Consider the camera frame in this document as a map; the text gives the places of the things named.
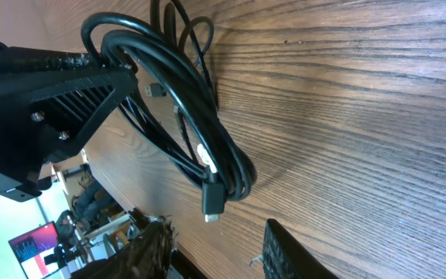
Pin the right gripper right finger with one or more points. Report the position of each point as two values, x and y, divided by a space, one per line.
284 257

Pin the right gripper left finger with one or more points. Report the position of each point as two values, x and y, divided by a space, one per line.
145 257

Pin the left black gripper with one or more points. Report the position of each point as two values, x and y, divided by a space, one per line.
51 103

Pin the background seated person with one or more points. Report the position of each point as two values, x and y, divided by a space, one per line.
89 203

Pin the background computer monitor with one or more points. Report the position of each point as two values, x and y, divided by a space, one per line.
32 247

